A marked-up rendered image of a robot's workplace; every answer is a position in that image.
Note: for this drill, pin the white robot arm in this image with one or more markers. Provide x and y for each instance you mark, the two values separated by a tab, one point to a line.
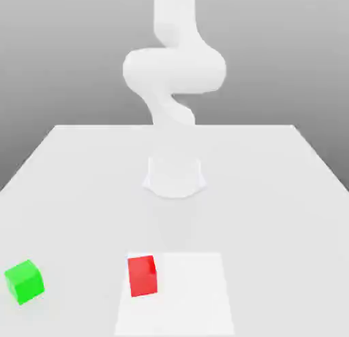
174	70

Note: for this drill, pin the small red cube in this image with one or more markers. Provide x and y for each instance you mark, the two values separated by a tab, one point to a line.
142	277

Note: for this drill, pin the small green cube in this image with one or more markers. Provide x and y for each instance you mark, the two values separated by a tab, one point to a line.
24	282

